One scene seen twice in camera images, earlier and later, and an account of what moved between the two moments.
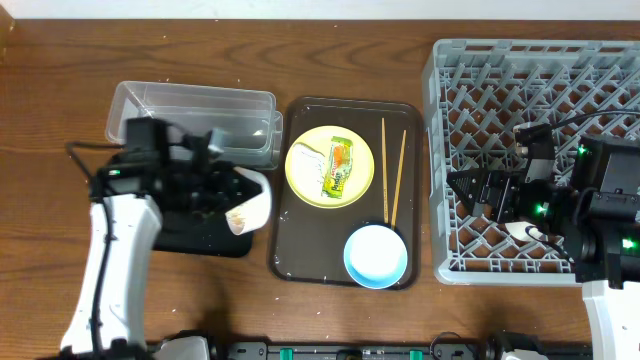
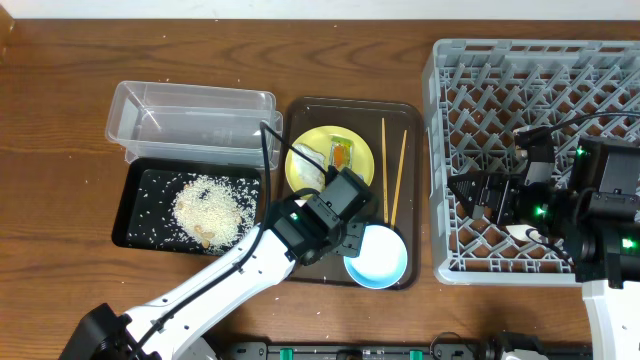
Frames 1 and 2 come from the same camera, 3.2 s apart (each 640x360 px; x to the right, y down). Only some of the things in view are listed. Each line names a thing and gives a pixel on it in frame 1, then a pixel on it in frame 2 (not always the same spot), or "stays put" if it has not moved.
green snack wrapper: (340, 164) stays put
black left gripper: (220, 191) to (351, 239)
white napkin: (307, 168) stays put
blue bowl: (375, 256) stays put
